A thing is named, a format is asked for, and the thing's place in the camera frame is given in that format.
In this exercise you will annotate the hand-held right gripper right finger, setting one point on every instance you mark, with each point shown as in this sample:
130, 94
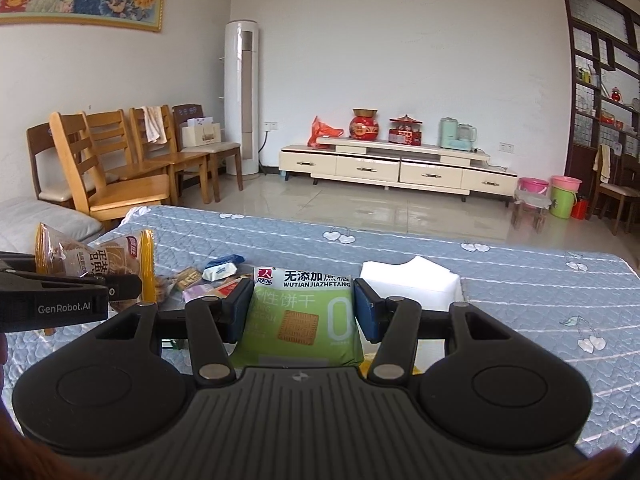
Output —
367, 310

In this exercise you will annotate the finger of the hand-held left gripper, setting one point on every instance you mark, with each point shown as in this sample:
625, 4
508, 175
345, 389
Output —
125, 287
17, 257

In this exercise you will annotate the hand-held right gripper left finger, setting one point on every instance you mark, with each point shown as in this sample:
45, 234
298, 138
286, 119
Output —
240, 310

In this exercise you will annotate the blue white snack packet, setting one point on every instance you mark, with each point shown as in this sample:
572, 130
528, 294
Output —
220, 271

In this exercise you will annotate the orange bread packet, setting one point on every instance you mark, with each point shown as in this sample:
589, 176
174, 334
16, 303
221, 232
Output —
90, 255

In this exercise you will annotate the white bag of snacks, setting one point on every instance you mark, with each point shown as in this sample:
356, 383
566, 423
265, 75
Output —
415, 280

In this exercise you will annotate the green biscuit packet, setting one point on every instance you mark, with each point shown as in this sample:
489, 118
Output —
300, 325

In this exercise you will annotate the red orange snack packet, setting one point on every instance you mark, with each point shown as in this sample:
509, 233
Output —
227, 286

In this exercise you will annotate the grey cushion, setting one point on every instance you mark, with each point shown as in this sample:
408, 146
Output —
40, 220

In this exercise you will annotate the pink snack packet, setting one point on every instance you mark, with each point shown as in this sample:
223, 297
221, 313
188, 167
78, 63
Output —
200, 291

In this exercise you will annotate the brown snack packet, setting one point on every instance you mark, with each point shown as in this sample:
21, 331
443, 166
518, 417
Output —
186, 277

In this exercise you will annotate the light wooden chair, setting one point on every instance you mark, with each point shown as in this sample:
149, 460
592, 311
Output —
107, 132
187, 160
125, 192

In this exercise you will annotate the dark wooden cushioned chair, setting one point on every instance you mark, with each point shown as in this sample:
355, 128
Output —
225, 150
37, 155

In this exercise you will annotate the blue quilted blanket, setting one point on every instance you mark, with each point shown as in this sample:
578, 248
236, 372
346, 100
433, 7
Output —
500, 285

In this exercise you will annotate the cream tv cabinet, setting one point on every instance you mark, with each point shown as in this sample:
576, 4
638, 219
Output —
365, 167

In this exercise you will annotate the white towel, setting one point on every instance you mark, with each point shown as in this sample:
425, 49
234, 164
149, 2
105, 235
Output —
155, 125

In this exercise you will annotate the white box on chair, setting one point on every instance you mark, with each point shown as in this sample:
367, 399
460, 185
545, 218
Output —
200, 135

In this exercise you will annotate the red carousel ornament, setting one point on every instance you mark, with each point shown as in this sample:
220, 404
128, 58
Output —
406, 132

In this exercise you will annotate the red gold jar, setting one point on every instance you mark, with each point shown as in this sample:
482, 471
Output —
364, 127

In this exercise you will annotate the red plastic bag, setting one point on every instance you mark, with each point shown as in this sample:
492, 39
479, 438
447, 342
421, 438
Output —
322, 132

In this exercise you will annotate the small wooden stool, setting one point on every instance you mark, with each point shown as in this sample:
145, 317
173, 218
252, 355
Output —
530, 210

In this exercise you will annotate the mint green blender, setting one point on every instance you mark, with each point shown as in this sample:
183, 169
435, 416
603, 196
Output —
450, 132

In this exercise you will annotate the pink plastic basin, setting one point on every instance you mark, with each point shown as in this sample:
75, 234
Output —
532, 184

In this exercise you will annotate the white tower air conditioner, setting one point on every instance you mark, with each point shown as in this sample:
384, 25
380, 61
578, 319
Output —
235, 100

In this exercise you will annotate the green bucket pink rim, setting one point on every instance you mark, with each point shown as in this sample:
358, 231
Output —
562, 200

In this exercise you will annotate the red plastic container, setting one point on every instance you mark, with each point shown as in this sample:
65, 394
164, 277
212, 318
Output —
580, 209

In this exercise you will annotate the cream hanging towel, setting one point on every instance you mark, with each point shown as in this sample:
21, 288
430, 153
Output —
602, 162

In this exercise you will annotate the dark wooden display shelf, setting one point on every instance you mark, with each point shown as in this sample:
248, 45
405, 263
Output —
575, 85

